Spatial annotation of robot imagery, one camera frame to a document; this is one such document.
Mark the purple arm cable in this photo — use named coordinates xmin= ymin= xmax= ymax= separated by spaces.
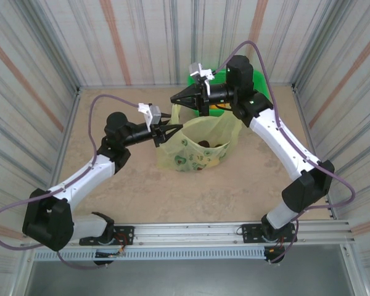
xmin=215 ymin=40 xmax=356 ymax=265
xmin=0 ymin=94 xmax=144 ymax=271

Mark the aluminium mounting rail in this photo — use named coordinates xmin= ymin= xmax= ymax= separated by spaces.
xmin=20 ymin=218 xmax=356 ymax=248

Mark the grey slotted cable duct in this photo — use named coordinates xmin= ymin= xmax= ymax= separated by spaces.
xmin=32 ymin=248 xmax=268 ymax=262

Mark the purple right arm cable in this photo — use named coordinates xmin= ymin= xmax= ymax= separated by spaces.
xmin=215 ymin=40 xmax=356 ymax=265

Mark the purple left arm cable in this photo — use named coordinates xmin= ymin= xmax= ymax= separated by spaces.
xmin=0 ymin=94 xmax=144 ymax=271

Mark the grey metal panel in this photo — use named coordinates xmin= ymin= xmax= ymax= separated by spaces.
xmin=10 ymin=260 xmax=368 ymax=296

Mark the small circuit board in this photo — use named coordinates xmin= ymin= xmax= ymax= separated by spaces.
xmin=95 ymin=251 xmax=124 ymax=259

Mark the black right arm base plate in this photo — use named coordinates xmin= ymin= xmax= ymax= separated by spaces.
xmin=240 ymin=222 xmax=297 ymax=244

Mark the yellow avocado print plastic bag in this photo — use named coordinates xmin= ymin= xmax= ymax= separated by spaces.
xmin=155 ymin=103 xmax=243 ymax=174

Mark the green plastic basket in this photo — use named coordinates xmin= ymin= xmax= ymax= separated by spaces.
xmin=186 ymin=68 xmax=271 ymax=118

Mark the aluminium table side rail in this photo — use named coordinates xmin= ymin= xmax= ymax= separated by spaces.
xmin=49 ymin=87 xmax=82 ymax=189
xmin=292 ymin=83 xmax=339 ymax=220

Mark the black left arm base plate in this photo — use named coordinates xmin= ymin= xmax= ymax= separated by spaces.
xmin=79 ymin=226 xmax=135 ymax=247

